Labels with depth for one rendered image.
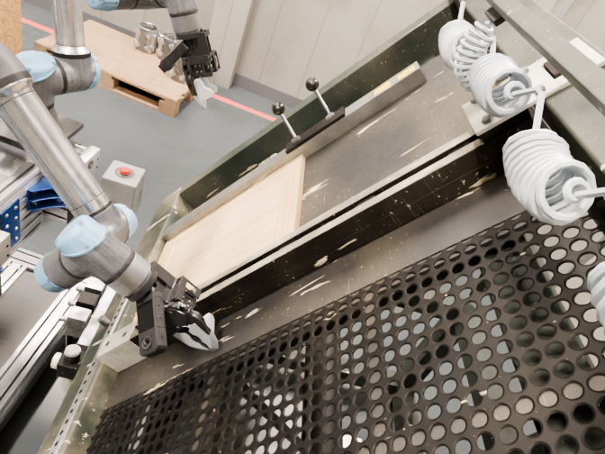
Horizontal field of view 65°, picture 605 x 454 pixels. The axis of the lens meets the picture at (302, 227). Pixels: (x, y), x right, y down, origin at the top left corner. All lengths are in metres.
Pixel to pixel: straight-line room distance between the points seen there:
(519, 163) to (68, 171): 0.79
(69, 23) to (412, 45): 1.04
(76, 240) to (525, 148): 0.67
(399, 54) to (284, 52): 3.32
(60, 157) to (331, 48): 3.89
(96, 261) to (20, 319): 1.42
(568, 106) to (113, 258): 0.74
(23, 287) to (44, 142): 1.44
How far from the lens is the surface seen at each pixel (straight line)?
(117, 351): 1.26
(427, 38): 1.51
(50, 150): 1.01
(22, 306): 2.32
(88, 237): 0.86
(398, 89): 1.29
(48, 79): 1.69
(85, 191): 1.01
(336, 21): 4.65
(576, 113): 0.74
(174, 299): 0.93
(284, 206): 1.19
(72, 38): 1.74
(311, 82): 1.34
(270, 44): 4.79
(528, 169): 0.51
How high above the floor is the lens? 2.02
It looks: 37 degrees down
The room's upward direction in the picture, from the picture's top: 25 degrees clockwise
